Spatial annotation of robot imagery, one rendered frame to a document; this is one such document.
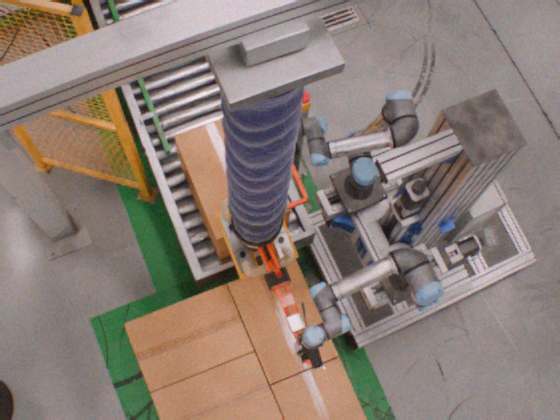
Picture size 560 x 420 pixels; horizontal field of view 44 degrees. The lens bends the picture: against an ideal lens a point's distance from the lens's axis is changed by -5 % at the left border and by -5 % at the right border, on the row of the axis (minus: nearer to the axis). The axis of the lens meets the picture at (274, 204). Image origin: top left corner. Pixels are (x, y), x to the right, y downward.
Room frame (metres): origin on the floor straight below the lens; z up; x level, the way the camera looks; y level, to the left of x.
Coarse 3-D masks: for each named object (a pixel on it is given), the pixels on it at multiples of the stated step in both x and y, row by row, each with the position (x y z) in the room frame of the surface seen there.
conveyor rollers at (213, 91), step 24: (144, 0) 2.58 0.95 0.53; (168, 0) 2.58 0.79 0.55; (192, 72) 2.08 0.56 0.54; (168, 96) 1.91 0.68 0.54; (192, 96) 1.91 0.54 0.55; (144, 120) 1.74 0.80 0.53; (168, 120) 1.74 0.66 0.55; (216, 120) 1.77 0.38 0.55; (168, 168) 1.45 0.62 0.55; (192, 240) 1.04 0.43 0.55; (216, 264) 0.92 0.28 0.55
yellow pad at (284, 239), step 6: (282, 234) 0.95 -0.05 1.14; (288, 234) 0.96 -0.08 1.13; (276, 240) 0.92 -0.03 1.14; (282, 240) 0.92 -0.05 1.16; (288, 240) 0.93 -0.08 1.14; (276, 246) 0.89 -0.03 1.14; (282, 246) 0.89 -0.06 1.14; (288, 246) 0.90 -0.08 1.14; (294, 246) 0.90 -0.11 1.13; (276, 252) 0.86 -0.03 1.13; (282, 252) 0.87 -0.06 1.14; (294, 252) 0.87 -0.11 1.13; (294, 258) 0.84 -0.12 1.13
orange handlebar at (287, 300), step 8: (296, 176) 1.20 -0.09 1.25; (304, 192) 1.13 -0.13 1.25; (296, 200) 1.08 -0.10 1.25; (304, 200) 1.09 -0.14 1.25; (288, 208) 1.04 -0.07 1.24; (264, 256) 0.81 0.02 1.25; (272, 256) 0.81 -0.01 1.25; (264, 264) 0.77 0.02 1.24; (288, 288) 0.67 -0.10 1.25; (280, 296) 0.63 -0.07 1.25; (288, 296) 0.64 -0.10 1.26; (288, 304) 0.60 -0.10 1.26; (288, 312) 0.57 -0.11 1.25; (296, 312) 0.57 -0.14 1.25; (304, 328) 0.50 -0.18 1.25
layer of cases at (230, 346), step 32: (224, 288) 0.79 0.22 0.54; (256, 288) 0.81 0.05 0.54; (160, 320) 0.58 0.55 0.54; (192, 320) 0.60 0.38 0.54; (224, 320) 0.62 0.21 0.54; (256, 320) 0.64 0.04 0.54; (320, 320) 0.67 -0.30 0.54; (160, 352) 0.41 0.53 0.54; (192, 352) 0.43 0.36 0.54; (224, 352) 0.45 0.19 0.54; (256, 352) 0.46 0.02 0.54; (288, 352) 0.48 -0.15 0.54; (320, 352) 0.49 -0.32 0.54; (160, 384) 0.24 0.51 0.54; (192, 384) 0.26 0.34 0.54; (224, 384) 0.28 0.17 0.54; (256, 384) 0.29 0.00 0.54; (288, 384) 0.31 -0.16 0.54; (320, 384) 0.32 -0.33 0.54; (160, 416) 0.07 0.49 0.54; (192, 416) 0.09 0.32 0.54; (224, 416) 0.11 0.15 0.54; (256, 416) 0.13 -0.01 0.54; (288, 416) 0.14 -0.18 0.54; (320, 416) 0.15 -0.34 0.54; (352, 416) 0.17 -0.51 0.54
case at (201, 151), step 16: (208, 128) 1.54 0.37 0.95; (176, 144) 1.45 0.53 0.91; (192, 144) 1.44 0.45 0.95; (208, 144) 1.45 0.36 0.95; (192, 160) 1.35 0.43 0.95; (208, 160) 1.36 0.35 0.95; (224, 160) 1.37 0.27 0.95; (192, 176) 1.26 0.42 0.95; (208, 176) 1.27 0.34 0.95; (224, 176) 1.28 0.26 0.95; (192, 192) 1.28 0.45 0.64; (208, 192) 1.19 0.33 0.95; (224, 192) 1.20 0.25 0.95; (208, 208) 1.10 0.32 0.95; (208, 224) 1.05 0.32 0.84; (224, 240) 0.97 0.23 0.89; (224, 256) 0.96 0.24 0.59
